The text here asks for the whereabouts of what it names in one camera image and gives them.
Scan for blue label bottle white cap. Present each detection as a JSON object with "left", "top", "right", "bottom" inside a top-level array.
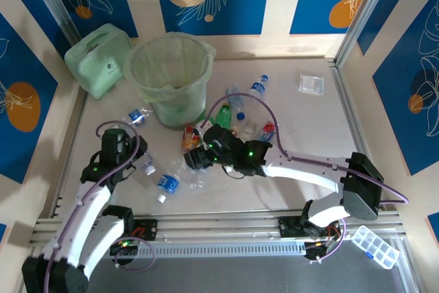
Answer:
[
  {"left": 173, "top": 161, "right": 206, "bottom": 193},
  {"left": 156, "top": 173, "right": 181, "bottom": 204}
]

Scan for red yellow label bottle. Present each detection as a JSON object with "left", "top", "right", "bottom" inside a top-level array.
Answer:
[{"left": 181, "top": 126, "right": 202, "bottom": 152}]

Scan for small crushed blue label bottle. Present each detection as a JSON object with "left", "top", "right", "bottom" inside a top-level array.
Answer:
[{"left": 127, "top": 107, "right": 154, "bottom": 128}]

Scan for blue cap water bottle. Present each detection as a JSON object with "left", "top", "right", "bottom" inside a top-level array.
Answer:
[{"left": 247, "top": 73, "right": 270, "bottom": 101}]

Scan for translucent bin with green liner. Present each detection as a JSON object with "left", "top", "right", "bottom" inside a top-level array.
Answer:
[{"left": 123, "top": 32, "right": 217, "bottom": 132}]

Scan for blue red label bottle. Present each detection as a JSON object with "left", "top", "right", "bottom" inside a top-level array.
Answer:
[{"left": 259, "top": 120, "right": 276, "bottom": 143}]

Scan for crushed clear bottle blue label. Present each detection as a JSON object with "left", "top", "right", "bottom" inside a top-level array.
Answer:
[{"left": 224, "top": 83, "right": 247, "bottom": 119}]

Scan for left base control board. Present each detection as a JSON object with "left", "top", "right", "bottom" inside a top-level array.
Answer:
[{"left": 109, "top": 237, "right": 140, "bottom": 256}]

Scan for base control board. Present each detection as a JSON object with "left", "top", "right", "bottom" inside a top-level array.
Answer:
[
  {"left": 109, "top": 237, "right": 140, "bottom": 256},
  {"left": 304, "top": 239, "right": 339, "bottom": 261}
]

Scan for pale green lunch box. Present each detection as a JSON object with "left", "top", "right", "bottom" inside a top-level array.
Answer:
[{"left": 64, "top": 23, "right": 134, "bottom": 100}]

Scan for small clear plastic box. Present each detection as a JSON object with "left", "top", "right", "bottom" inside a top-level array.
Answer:
[{"left": 297, "top": 73, "right": 325, "bottom": 95}]

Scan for right base control board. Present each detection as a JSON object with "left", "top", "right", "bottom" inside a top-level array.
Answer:
[{"left": 304, "top": 239, "right": 339, "bottom": 261}]

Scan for clear compartment organiser box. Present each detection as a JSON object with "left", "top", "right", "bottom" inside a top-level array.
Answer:
[{"left": 349, "top": 226, "right": 401, "bottom": 270}]

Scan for aluminium table side rail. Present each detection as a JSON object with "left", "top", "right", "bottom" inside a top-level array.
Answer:
[
  {"left": 327, "top": 58, "right": 375, "bottom": 170},
  {"left": 49, "top": 92, "right": 88, "bottom": 218}
]

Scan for aluminium mounting rail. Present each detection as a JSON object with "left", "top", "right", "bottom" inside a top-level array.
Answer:
[{"left": 29, "top": 209, "right": 407, "bottom": 248}]

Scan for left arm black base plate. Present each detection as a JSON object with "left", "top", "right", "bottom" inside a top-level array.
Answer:
[{"left": 128, "top": 218, "right": 159, "bottom": 243}]

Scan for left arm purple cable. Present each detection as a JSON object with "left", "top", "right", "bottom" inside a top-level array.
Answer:
[{"left": 43, "top": 120, "right": 142, "bottom": 293}]

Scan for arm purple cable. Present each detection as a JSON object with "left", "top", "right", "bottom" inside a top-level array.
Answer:
[
  {"left": 43, "top": 120, "right": 142, "bottom": 293},
  {"left": 200, "top": 92, "right": 410, "bottom": 207}
]

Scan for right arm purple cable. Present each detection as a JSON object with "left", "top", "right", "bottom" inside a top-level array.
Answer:
[{"left": 200, "top": 92, "right": 410, "bottom": 207}]

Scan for grey slotted cable duct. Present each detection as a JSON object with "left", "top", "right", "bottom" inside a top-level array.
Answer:
[{"left": 109, "top": 240, "right": 308, "bottom": 258}]

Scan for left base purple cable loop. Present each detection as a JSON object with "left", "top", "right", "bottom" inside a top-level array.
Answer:
[{"left": 115, "top": 237, "right": 156, "bottom": 270}]

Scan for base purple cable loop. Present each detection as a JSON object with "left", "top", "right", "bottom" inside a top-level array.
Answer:
[
  {"left": 115, "top": 237, "right": 156, "bottom": 270},
  {"left": 308, "top": 219, "right": 347, "bottom": 266}
]

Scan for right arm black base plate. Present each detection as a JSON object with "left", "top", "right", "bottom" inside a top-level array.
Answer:
[{"left": 278, "top": 215, "right": 342, "bottom": 239}]

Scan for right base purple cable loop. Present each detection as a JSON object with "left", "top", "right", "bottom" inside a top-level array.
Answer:
[{"left": 308, "top": 219, "right": 347, "bottom": 266}]

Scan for aluminium frame post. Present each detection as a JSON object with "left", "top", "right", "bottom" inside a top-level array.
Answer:
[
  {"left": 334, "top": 0, "right": 390, "bottom": 67},
  {"left": 25, "top": 0, "right": 82, "bottom": 45}
]

